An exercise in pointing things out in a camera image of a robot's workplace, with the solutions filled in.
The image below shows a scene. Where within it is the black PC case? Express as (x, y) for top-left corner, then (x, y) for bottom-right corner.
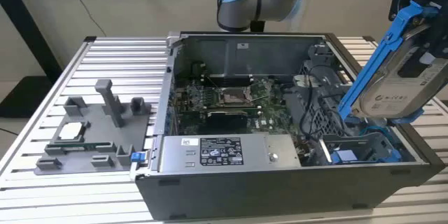
(130, 30), (447, 221)

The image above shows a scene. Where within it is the blue wire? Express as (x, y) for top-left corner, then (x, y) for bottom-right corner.
(361, 124), (394, 144)

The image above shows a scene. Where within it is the silver CPU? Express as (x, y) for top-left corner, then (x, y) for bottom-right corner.
(58, 123), (89, 141)

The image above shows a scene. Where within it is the CPU socket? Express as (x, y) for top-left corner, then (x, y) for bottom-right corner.
(219, 87), (254, 106)

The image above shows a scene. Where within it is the black heat sink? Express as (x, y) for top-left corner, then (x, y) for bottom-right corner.
(206, 111), (249, 134)

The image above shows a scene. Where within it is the green motherboard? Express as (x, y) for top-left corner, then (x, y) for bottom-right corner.
(167, 76), (306, 143)

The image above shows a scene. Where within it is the grey parts rack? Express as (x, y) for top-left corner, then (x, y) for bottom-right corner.
(34, 79), (154, 176)

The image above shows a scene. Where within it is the grey disk bay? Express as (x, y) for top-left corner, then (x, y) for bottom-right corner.
(283, 58), (418, 167)

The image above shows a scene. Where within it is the silver power supply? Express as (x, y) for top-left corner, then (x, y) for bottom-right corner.
(158, 133), (303, 172)

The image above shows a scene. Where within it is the green RAM stick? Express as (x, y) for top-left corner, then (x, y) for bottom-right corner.
(63, 142), (110, 152)

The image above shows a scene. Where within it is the hard disk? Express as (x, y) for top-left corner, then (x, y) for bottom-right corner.
(338, 0), (448, 130)

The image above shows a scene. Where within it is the black stand post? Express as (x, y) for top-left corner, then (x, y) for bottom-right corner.
(0, 0), (65, 119)

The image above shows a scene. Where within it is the black wire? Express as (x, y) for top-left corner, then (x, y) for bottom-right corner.
(299, 62), (351, 141)

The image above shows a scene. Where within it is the thin black wall cable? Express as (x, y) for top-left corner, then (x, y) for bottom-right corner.
(59, 0), (109, 37)

